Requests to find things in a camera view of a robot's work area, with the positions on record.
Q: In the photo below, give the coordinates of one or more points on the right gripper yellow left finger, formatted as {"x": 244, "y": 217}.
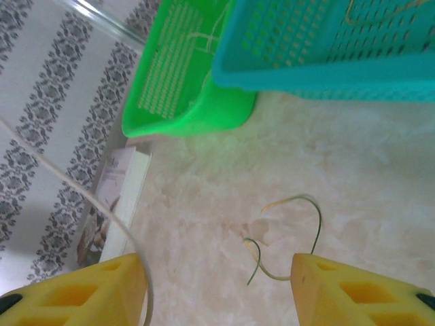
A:
{"x": 68, "y": 299}

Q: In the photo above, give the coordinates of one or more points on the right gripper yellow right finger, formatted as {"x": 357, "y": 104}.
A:
{"x": 367, "y": 302}

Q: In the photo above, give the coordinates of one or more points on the book with pale cover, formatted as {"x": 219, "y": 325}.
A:
{"x": 115, "y": 210}

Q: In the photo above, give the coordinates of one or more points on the green plastic basket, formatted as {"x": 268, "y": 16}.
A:
{"x": 190, "y": 115}

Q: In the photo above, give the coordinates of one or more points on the teal plastic basket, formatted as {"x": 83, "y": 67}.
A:
{"x": 323, "y": 78}

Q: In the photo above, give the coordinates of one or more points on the aluminium left frame post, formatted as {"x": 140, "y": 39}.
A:
{"x": 102, "y": 20}

